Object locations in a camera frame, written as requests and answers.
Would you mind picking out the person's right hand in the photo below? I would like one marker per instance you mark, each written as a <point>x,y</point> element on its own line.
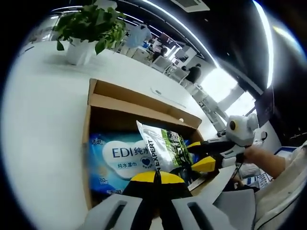
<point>249,155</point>

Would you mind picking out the white office chair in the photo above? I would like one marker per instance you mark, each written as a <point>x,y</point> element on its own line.
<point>160,64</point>
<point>179,75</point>

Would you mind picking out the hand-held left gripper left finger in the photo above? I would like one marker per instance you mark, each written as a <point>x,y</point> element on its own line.
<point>115,213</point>

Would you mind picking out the blue wet wipes pack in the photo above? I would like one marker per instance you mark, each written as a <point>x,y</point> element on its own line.
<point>112,163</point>

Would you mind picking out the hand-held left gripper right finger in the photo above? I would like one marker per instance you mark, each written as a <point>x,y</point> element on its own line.
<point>182,215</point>

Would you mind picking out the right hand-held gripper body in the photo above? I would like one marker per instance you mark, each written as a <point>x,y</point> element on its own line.
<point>244,131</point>

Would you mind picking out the green plant in white pot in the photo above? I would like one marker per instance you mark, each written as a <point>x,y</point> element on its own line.
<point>91,26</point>

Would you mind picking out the ceiling light strip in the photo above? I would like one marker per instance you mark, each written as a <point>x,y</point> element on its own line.
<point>266,43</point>

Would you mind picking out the ceiling air conditioner vent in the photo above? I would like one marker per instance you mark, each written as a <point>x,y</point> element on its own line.
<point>192,4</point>

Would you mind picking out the brown cardboard shoe box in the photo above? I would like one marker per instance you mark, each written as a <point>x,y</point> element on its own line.
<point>134,105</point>

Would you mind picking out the person's light shirt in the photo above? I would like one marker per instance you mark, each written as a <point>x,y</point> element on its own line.
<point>283,196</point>

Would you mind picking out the silver green soft pouch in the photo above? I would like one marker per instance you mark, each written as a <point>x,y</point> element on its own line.
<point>163,148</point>

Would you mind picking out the dark wall screen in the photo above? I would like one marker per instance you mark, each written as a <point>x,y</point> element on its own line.
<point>265,107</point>

